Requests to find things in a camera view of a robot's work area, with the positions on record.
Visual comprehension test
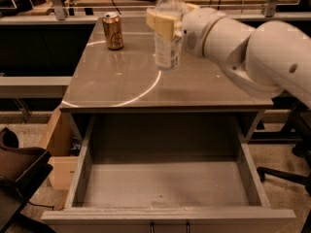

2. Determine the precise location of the grey cabinet with glossy top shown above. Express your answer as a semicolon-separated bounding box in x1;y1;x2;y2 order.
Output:
60;17;272;139

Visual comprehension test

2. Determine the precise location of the open grey top drawer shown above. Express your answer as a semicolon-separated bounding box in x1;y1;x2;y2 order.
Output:
42;113;295;233

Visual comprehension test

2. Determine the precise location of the dark brown office chair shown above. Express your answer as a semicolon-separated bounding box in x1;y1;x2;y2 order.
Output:
0;127;55;233

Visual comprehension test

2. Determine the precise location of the clear plastic water bottle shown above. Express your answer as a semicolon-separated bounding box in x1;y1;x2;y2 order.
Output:
155;0;182;71

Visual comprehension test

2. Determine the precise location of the gold soda can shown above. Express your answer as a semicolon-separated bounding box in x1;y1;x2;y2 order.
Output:
102;13;123;50

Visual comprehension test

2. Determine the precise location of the cardboard box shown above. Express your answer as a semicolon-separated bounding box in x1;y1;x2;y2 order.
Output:
39;108;78;190

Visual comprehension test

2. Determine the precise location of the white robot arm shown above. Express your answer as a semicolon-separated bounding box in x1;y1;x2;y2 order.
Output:
147;4;311;107

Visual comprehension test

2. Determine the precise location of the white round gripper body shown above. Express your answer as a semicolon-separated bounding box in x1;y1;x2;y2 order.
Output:
182;8;227;58

